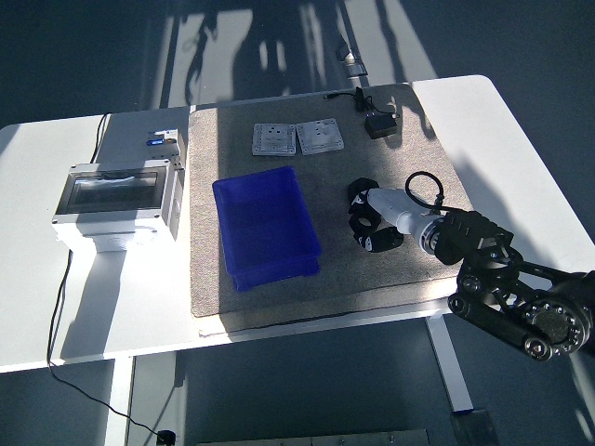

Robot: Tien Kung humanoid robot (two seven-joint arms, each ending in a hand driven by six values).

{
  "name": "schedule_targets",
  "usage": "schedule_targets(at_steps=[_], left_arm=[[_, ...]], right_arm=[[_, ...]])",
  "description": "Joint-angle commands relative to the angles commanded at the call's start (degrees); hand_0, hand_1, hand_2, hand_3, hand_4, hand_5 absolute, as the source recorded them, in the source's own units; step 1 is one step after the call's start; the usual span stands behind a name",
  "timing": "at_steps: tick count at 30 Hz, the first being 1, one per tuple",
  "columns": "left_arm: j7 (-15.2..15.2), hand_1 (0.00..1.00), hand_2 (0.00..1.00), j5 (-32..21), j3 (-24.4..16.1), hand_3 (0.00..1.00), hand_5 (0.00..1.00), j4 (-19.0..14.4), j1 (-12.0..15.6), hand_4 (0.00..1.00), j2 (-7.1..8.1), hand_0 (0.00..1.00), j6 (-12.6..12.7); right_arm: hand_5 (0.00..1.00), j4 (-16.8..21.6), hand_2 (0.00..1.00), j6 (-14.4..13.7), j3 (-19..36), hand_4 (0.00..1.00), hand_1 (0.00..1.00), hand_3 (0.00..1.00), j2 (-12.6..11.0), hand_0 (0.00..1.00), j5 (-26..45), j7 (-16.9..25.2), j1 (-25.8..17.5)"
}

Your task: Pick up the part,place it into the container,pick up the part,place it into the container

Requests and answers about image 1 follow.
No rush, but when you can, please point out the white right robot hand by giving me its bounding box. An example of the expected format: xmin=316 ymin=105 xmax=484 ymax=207
xmin=348 ymin=184 xmax=441 ymax=255

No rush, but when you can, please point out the blue plastic box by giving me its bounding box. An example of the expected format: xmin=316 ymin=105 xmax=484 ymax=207
xmin=212 ymin=165 xmax=324 ymax=293

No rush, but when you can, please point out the grey electrical distribution box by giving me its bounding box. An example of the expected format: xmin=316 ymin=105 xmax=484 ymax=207
xmin=50 ymin=157 xmax=186 ymax=255

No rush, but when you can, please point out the grey-brown mat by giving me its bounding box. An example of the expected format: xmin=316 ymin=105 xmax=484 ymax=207
xmin=188 ymin=83 xmax=475 ymax=332

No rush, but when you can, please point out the black power adapter plug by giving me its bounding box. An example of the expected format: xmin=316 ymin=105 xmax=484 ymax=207
xmin=364 ymin=112 xmax=399 ymax=140

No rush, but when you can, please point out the white socket panel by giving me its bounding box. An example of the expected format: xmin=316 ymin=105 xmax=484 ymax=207
xmin=295 ymin=116 xmax=347 ymax=156
xmin=251 ymin=122 xmax=298 ymax=157

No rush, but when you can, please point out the white table leg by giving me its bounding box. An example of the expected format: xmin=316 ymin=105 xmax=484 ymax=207
xmin=425 ymin=311 xmax=475 ymax=414
xmin=102 ymin=357 xmax=136 ymax=446

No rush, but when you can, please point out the grey table foot block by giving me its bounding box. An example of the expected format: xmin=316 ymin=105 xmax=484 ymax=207
xmin=449 ymin=408 xmax=501 ymax=446

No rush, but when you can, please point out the circuit breaker with blue lever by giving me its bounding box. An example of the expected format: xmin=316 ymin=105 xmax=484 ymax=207
xmin=142 ymin=129 xmax=188 ymax=171

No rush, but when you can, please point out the black adapter cord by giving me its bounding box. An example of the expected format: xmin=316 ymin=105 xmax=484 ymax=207
xmin=324 ymin=86 xmax=402 ymax=123

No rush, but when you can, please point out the thin black cable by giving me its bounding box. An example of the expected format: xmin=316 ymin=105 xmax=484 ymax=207
xmin=46 ymin=112 xmax=162 ymax=436

